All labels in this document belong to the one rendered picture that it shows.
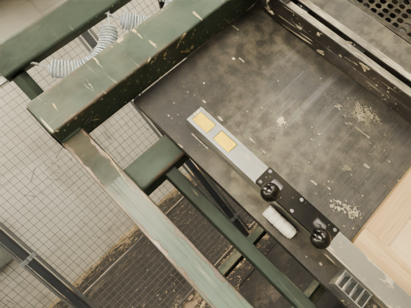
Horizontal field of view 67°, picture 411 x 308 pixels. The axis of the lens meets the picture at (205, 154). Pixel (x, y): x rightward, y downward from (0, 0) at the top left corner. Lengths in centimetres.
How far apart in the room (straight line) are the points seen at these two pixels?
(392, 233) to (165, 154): 56
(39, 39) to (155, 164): 66
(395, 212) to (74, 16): 115
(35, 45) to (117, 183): 69
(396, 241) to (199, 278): 44
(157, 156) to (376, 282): 56
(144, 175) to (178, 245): 22
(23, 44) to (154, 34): 56
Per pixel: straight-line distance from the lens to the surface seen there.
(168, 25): 84
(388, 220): 83
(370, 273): 77
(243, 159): 73
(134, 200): 69
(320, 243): 60
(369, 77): 94
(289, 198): 71
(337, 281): 75
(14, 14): 553
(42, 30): 127
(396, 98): 94
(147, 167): 80
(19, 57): 125
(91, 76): 78
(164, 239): 67
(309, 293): 228
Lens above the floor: 185
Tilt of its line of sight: 18 degrees down
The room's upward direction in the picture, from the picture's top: 38 degrees counter-clockwise
